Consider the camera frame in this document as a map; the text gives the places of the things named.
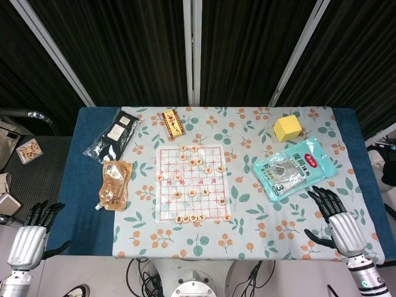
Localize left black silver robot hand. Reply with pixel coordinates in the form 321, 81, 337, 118
6, 200, 72, 271

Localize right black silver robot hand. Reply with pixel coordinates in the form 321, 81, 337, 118
304, 185, 368, 259

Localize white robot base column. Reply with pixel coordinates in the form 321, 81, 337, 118
150, 259, 236, 297

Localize small box of pieces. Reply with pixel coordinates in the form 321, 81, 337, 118
15, 138, 43, 165

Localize white red-lined chess board sheet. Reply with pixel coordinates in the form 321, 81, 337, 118
155, 144, 231, 223

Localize brown cardboard box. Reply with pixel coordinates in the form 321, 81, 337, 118
0, 191, 23, 218

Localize black white shoe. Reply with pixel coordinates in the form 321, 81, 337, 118
65, 283, 91, 297

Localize blue felt table mat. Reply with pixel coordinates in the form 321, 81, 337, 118
45, 106, 366, 256

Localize teal snack bag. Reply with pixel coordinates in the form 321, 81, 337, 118
252, 135, 338, 204

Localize beige bag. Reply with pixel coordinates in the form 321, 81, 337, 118
0, 119, 25, 171

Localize brown sauce spout pouch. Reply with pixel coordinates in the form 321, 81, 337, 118
94, 160, 134, 212

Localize floral patterned tablecloth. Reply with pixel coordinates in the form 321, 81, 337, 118
111, 106, 386, 261

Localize yellow cube box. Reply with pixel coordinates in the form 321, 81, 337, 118
272, 114, 302, 143

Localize black socks in clear bag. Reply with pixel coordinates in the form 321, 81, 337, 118
82, 110, 144, 165

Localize red yellow card box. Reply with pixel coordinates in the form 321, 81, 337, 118
161, 108, 186, 140

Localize black cable bundle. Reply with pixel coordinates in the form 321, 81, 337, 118
238, 259, 277, 297
126, 257, 163, 297

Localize slanted aluminium partition post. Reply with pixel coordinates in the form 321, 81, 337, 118
267, 0, 331, 108
8, 0, 96, 108

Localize upright aluminium partition post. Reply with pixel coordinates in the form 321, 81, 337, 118
182, 0, 204, 106

